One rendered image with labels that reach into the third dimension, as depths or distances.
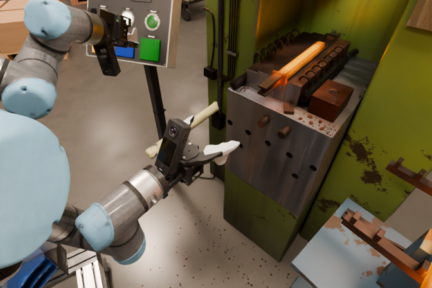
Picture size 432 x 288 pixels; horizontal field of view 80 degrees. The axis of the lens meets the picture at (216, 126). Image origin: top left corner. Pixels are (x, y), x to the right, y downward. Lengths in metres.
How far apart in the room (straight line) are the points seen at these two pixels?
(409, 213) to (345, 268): 1.21
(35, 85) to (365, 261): 0.87
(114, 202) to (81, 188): 1.43
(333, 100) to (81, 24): 0.67
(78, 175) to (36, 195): 1.75
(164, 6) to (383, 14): 0.80
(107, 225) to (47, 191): 0.25
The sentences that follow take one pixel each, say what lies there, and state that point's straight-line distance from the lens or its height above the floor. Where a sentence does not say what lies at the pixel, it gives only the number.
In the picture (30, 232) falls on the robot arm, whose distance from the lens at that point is 0.27.
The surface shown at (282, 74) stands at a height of 1.01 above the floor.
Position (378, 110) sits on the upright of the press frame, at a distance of 0.95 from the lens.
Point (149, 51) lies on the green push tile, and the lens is 0.99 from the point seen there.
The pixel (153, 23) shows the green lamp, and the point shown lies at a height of 1.09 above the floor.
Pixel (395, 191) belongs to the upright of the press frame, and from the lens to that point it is 1.13.
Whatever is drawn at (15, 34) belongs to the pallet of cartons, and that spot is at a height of 0.33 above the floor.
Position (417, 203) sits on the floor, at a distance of 2.08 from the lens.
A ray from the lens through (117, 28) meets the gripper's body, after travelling 0.78.
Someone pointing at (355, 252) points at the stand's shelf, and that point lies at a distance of 0.88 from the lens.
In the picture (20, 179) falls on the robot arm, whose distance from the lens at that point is 0.25.
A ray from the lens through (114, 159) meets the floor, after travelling 2.02.
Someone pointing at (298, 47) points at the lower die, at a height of 0.99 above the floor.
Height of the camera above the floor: 1.43
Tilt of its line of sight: 42 degrees down
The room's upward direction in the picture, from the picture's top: straight up
